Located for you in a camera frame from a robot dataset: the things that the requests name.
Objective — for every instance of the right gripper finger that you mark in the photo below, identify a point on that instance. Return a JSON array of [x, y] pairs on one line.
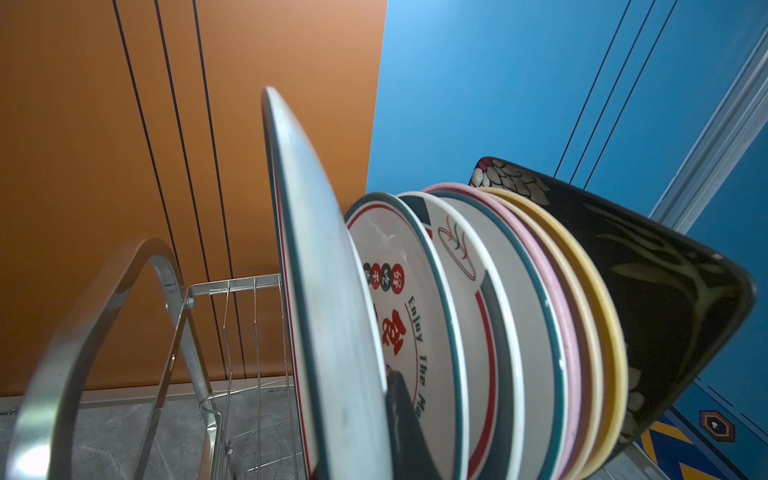
[[411, 458]]

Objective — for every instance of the white plate dark green rim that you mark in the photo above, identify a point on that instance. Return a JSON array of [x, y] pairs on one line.
[[466, 241]]

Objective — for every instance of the white plate orange sunburst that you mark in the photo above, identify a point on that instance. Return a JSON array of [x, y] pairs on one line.
[[338, 364]]

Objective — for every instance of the white plate red characters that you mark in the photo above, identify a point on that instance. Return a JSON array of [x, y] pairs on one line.
[[417, 322]]

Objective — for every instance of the steel two-tier dish rack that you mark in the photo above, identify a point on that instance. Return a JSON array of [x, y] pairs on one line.
[[92, 331]]

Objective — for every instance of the yellow round plate with bear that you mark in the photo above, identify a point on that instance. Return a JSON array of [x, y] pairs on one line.
[[614, 363]]

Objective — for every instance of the pink round plate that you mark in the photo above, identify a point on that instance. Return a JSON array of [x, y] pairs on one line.
[[547, 339]]

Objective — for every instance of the cream round plate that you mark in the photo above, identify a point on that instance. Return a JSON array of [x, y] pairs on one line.
[[567, 257]]

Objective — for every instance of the black floral square plate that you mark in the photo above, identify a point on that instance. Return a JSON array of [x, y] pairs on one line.
[[678, 301]]

